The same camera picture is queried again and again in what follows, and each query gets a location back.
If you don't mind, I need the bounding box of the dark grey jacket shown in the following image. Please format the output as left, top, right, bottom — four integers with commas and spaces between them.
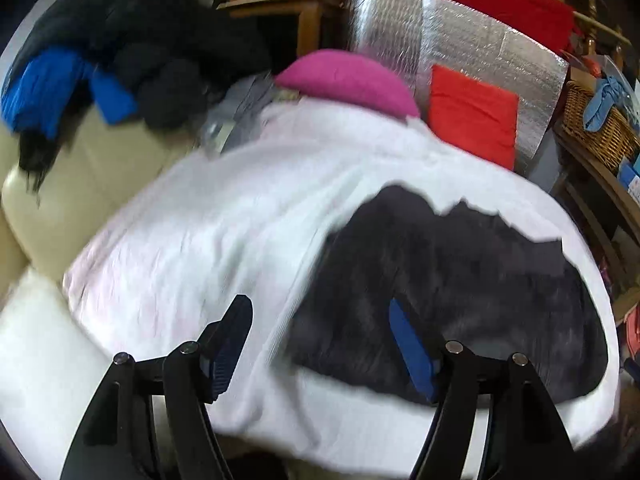
285, 185, 608, 403

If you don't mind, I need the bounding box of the black clothes pile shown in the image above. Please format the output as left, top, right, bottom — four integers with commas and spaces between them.
1, 0, 296, 188

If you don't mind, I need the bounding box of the white bed cover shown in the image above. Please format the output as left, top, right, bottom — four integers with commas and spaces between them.
64, 98, 620, 477

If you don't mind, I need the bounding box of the wooden shelf unit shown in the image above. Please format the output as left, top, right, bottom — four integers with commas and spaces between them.
549, 123, 640, 311

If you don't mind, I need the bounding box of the beige leather armchair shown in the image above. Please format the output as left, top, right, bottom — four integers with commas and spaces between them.
1, 106, 198, 297

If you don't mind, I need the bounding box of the wicker basket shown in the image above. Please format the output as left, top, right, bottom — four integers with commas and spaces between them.
562, 80, 639, 174

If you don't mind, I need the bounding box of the red cushion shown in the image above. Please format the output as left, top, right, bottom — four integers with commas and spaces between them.
426, 65, 518, 170

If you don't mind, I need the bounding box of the blue garment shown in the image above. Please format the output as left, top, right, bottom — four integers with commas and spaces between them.
1, 48, 138, 141

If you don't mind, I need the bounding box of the light blue cloth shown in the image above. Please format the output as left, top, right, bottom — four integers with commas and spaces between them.
582, 76, 634, 132

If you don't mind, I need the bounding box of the magenta pillow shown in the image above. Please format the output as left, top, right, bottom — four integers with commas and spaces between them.
274, 49, 420, 119

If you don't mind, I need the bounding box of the silver insulation mat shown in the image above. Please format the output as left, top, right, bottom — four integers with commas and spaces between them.
346, 0, 568, 177

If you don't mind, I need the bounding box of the red blanket on headboard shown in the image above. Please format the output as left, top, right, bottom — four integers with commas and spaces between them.
451, 0, 575, 55

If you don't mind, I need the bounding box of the wooden cabinet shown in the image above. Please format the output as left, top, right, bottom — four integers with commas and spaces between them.
217, 0, 352, 59

